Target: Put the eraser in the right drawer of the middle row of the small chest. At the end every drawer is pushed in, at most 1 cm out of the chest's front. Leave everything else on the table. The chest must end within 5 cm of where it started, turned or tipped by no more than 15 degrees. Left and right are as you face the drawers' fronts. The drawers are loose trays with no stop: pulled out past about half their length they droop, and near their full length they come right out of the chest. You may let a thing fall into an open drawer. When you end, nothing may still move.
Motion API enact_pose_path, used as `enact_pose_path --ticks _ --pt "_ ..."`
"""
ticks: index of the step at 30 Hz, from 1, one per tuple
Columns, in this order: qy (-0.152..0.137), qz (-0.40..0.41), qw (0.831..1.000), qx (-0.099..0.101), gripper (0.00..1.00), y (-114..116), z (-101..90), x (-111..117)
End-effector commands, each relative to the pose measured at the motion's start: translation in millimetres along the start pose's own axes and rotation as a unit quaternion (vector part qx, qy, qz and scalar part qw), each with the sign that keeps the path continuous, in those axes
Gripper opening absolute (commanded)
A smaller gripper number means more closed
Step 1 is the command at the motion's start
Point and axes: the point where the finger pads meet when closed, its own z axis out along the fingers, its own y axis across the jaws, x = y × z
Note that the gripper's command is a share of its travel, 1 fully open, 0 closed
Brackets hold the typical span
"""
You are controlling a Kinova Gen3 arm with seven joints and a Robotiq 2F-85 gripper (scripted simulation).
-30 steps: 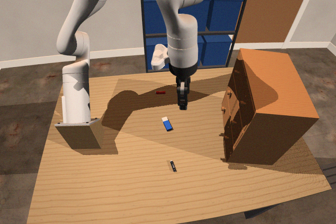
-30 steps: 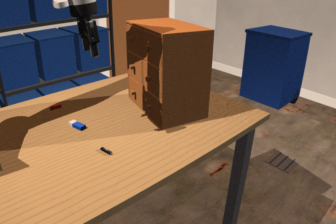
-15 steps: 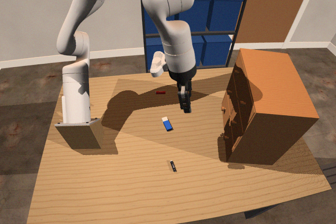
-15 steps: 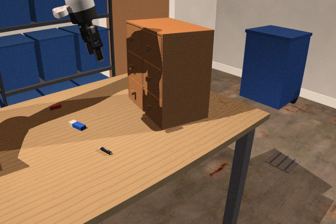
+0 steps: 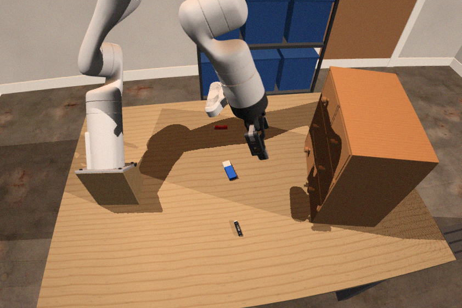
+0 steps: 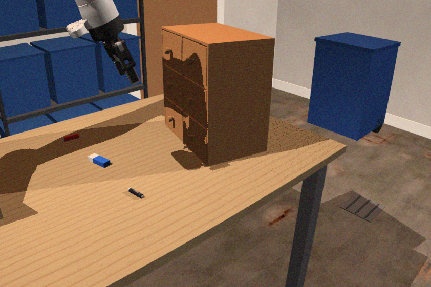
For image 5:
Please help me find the small orange wooden chest of drawers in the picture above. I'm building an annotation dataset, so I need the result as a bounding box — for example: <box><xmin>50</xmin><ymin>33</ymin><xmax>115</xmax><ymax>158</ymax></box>
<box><xmin>308</xmin><ymin>66</ymin><xmax>440</xmax><ymax>227</ymax></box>

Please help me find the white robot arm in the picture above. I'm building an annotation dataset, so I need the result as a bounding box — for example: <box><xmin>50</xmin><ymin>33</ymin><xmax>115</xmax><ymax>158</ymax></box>
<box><xmin>78</xmin><ymin>0</ymin><xmax>264</xmax><ymax>170</ymax></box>

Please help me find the blue and white eraser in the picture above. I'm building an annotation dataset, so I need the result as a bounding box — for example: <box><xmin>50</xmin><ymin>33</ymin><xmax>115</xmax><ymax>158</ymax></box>
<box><xmin>222</xmin><ymin>160</ymin><xmax>236</xmax><ymax>181</ymax></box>

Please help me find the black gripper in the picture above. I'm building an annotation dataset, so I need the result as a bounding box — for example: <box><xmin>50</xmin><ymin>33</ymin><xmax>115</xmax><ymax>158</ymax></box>
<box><xmin>229</xmin><ymin>90</ymin><xmax>269</xmax><ymax>160</ymax></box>

